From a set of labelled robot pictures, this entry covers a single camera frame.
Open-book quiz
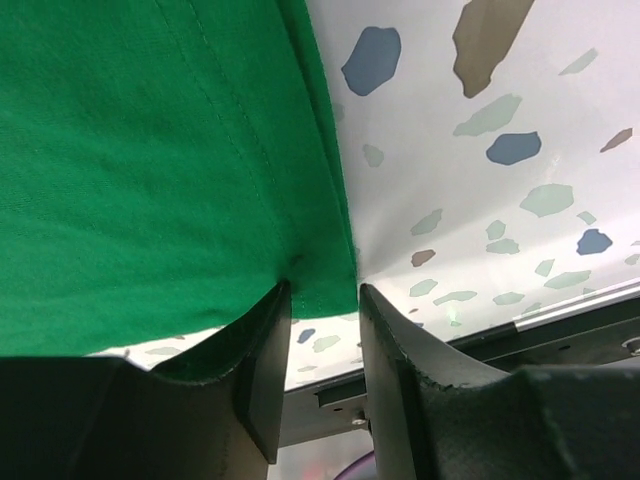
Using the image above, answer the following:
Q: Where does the green t-shirt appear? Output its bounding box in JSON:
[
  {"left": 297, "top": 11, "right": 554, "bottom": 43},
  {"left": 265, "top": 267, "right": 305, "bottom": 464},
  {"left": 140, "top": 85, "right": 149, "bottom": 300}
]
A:
[{"left": 1, "top": 1, "right": 357, "bottom": 356}]

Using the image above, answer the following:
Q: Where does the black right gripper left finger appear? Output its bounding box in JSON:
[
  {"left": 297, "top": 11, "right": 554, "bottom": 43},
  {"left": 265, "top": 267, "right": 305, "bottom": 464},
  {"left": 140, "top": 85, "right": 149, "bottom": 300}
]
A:
[{"left": 1, "top": 282, "right": 291, "bottom": 479}]

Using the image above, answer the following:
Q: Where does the aluminium front rail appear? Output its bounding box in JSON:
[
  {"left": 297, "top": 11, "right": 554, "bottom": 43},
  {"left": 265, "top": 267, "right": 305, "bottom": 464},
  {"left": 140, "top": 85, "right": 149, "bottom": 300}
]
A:
[{"left": 279, "top": 287, "right": 639, "bottom": 447}]

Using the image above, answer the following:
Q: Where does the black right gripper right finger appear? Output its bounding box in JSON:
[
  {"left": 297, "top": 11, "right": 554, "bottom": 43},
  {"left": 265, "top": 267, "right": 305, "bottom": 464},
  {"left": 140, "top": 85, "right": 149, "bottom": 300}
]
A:
[{"left": 359, "top": 285, "right": 639, "bottom": 479}]

